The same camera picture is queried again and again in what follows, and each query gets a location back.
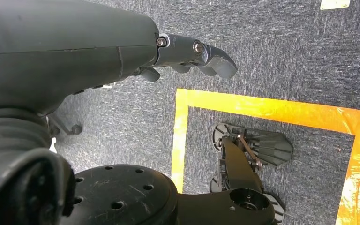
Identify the robot left hand grey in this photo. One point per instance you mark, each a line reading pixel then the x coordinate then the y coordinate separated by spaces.
pixel 59 46

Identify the black caster leg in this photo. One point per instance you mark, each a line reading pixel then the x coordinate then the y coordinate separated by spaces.
pixel 76 129

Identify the black robot leg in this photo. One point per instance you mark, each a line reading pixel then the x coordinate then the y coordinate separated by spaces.
pixel 121 195

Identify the yellow floor tape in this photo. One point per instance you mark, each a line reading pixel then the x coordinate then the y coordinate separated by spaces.
pixel 260 108

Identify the black robot foot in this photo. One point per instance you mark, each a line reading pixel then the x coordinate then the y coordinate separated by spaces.
pixel 270 149

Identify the pale yellow floor sticker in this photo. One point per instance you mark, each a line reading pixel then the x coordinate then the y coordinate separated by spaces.
pixel 335 3

